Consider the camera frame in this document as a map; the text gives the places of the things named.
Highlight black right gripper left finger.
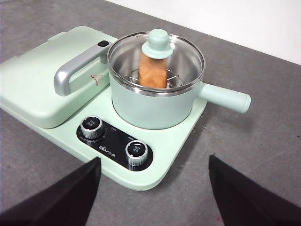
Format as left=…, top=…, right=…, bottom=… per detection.
left=0, top=157, right=102, bottom=226

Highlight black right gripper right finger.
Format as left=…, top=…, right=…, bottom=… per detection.
left=208, top=154, right=301, bottom=226

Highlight steel steaming rack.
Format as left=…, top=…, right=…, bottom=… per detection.
left=121, top=68, right=186, bottom=91

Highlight green griddle cover silver handle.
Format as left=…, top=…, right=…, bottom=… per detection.
left=0, top=25, right=118, bottom=129

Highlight mint green steamer pot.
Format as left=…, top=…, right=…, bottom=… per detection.
left=107, top=32, right=252, bottom=130

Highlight mint green breakfast machine base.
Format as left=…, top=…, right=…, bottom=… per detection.
left=0, top=95, right=207, bottom=192

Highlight silver control knob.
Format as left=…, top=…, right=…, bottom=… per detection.
left=125, top=140, right=149, bottom=168
left=79, top=115, right=105, bottom=142

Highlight glass lid with green knob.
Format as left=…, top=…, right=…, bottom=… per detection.
left=107, top=28, right=206, bottom=93

